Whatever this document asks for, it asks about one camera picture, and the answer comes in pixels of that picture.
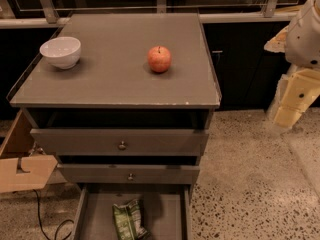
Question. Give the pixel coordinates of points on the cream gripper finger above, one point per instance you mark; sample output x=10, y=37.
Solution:
x=295, y=93
x=278, y=42

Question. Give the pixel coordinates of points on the green jalapeno chip bag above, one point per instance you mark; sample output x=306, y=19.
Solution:
x=128, y=221

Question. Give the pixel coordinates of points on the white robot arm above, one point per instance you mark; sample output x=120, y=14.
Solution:
x=299, y=41

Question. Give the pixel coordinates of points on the bottom grey drawer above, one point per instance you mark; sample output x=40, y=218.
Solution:
x=164, y=209

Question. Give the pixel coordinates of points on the grey drawer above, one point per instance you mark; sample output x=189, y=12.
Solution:
x=164, y=209
x=134, y=174
x=121, y=142

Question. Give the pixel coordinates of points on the top grey drawer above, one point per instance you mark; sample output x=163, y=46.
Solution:
x=121, y=142

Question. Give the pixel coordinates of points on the middle grey drawer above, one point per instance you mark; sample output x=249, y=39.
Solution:
x=134, y=174

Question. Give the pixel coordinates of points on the red apple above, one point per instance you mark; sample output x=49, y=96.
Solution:
x=159, y=59

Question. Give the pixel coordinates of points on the white ceramic bowl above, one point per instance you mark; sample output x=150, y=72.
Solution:
x=61, y=52

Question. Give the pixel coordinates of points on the wooden cutout board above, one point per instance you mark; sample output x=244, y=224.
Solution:
x=26, y=173

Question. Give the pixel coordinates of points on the metal railing frame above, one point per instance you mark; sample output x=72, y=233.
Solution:
x=52, y=13

